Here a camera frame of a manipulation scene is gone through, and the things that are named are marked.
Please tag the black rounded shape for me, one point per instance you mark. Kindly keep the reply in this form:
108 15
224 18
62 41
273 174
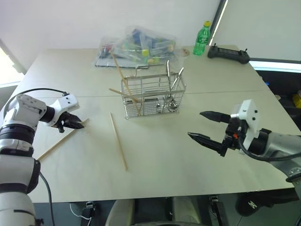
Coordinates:
258 202

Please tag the black table clamp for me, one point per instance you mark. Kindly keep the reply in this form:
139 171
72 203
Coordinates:
217 209
90 210

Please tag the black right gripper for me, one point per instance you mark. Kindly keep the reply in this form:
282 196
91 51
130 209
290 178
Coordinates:
232 133

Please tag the green plastic bottle yellow cap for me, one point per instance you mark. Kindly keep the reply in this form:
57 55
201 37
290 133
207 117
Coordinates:
201 40

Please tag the wooden chopstick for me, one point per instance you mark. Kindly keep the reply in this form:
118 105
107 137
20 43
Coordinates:
120 70
117 91
118 141
56 147

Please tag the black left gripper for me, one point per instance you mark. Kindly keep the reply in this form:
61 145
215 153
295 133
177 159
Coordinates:
64 118

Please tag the metal spoon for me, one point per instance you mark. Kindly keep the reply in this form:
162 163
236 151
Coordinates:
168 75
178 76

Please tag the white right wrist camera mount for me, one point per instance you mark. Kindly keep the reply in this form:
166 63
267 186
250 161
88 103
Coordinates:
249 113

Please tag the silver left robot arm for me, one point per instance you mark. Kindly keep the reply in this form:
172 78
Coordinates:
14 146

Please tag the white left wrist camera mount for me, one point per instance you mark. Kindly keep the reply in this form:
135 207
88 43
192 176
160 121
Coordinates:
67 102

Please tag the black handheld controller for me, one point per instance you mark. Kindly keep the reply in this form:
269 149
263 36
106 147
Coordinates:
228 54

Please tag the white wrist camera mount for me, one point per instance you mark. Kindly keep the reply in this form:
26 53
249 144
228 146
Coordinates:
249 113
67 102

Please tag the beige rounded shape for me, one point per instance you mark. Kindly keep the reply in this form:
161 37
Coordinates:
120 212
185 209

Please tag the clear plastic bag of items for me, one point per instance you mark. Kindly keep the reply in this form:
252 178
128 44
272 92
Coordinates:
141 44

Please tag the black window frame bar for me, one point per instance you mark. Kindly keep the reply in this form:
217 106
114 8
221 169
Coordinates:
217 21

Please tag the yellow object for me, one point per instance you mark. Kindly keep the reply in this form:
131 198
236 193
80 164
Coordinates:
297 99

